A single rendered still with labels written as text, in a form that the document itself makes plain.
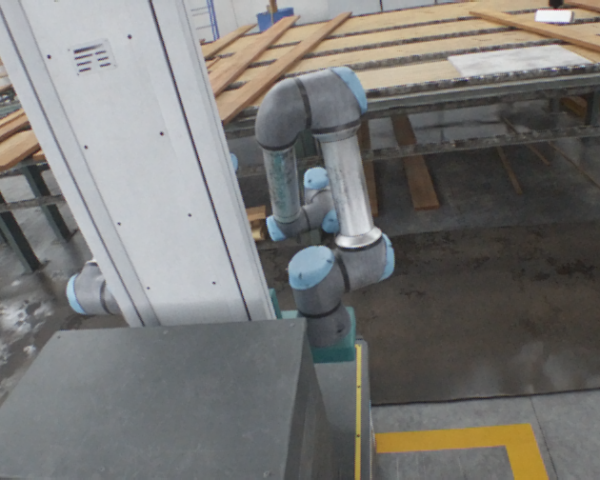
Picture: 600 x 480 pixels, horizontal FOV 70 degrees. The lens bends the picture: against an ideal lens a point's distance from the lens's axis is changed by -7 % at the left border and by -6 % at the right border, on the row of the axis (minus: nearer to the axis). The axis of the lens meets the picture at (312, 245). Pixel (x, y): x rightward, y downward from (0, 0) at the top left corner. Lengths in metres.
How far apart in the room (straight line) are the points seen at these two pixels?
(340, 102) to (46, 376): 0.81
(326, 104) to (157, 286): 0.53
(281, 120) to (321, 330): 0.53
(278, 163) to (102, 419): 0.65
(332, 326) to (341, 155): 0.43
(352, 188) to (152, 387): 0.60
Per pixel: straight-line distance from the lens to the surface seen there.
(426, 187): 3.04
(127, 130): 0.86
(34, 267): 3.51
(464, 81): 2.22
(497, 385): 1.81
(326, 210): 1.28
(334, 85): 1.01
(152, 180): 0.89
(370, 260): 1.12
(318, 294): 1.11
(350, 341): 1.20
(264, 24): 7.34
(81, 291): 1.37
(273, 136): 1.01
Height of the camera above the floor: 1.40
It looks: 32 degrees down
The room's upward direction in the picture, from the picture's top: 12 degrees counter-clockwise
